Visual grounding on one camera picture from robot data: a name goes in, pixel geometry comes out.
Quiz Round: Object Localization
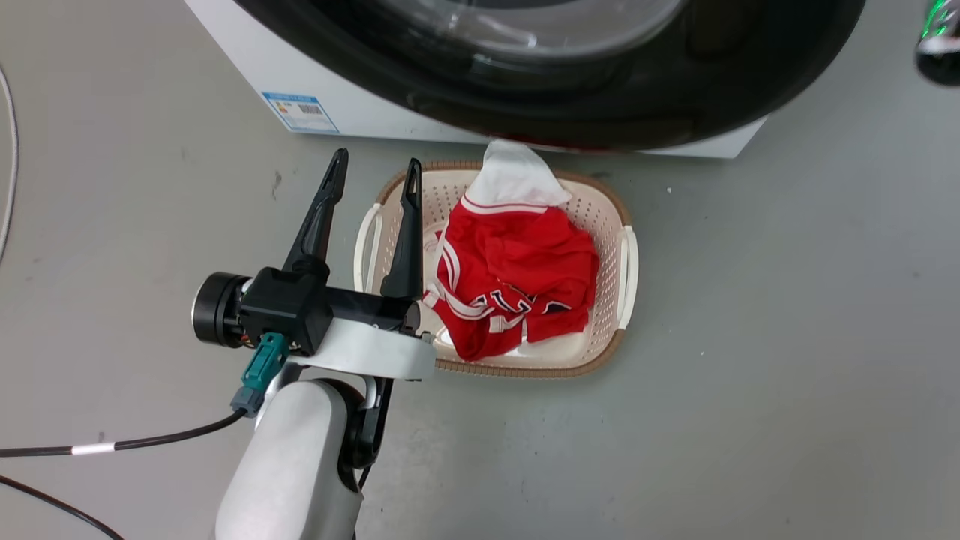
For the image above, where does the white cable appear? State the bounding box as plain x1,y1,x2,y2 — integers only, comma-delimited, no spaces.
0,66,20,265

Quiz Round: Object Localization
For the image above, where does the blue energy label sticker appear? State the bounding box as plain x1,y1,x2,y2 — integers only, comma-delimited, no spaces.
262,91,341,135

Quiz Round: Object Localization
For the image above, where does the cream laundry basket brown rim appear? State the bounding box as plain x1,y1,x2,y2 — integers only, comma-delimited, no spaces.
353,160,640,378

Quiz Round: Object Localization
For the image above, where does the white washing machine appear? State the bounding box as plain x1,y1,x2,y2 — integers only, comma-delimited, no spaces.
232,0,868,151

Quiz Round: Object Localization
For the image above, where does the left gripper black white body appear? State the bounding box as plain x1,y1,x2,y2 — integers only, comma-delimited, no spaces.
191,265,437,381

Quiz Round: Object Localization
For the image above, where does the red sports jersey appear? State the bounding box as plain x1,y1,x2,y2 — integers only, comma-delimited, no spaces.
422,196,601,362

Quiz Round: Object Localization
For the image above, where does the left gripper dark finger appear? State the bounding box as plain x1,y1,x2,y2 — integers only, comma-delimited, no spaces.
282,148,350,275
379,157,425,302

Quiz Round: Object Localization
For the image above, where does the white cloth garment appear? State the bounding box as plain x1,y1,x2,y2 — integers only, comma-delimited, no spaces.
461,139,573,215

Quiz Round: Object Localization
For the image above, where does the black cable with teal connector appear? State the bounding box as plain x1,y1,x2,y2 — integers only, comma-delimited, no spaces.
0,332,290,458

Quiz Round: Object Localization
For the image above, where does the thin black cable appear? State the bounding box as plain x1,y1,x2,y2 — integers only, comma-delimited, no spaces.
0,475,126,540

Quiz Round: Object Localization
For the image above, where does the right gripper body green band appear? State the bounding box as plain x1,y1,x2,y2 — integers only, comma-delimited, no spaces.
914,0,960,87

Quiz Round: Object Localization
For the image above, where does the white washing machine body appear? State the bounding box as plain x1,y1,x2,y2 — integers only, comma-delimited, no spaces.
184,0,770,160

